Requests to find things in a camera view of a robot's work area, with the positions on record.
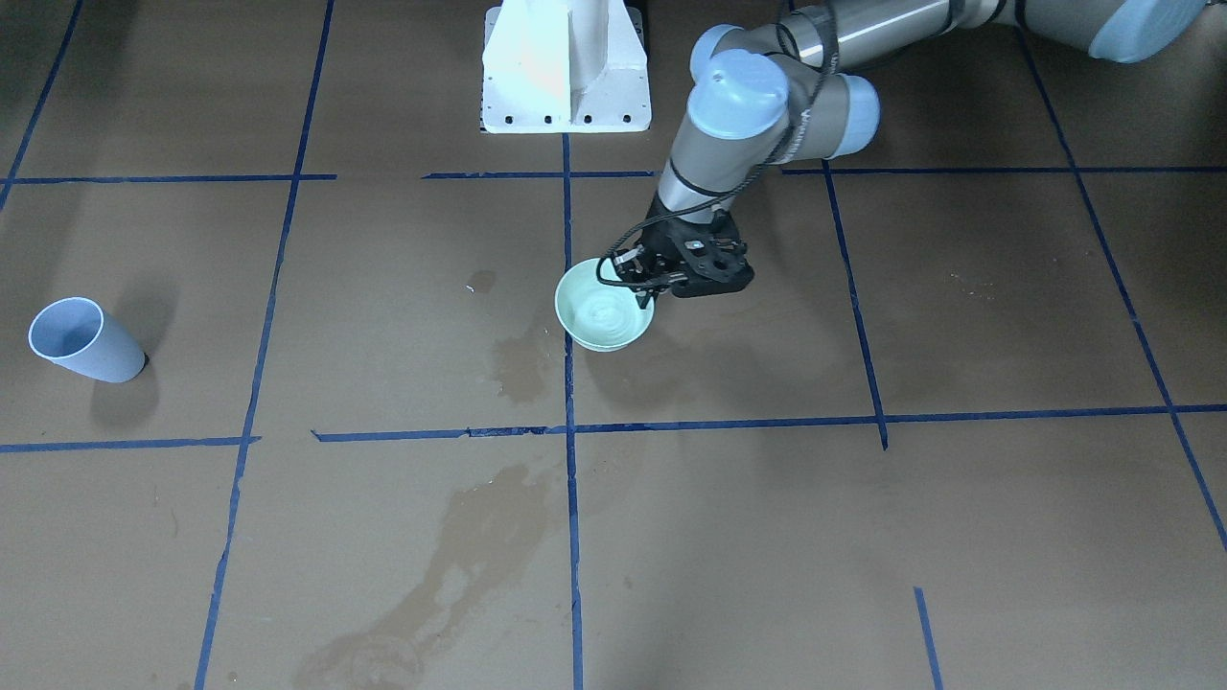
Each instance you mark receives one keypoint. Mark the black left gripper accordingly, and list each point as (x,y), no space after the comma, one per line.
(662,240)

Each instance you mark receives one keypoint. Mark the light green bowl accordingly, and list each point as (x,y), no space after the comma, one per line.
(596,316)

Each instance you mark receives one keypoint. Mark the light blue plastic cup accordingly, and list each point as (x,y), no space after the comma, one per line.
(75,333)

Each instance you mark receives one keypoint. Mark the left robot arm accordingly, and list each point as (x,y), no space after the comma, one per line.
(794,91)

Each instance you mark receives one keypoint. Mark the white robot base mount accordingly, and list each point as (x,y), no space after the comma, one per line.
(565,66)

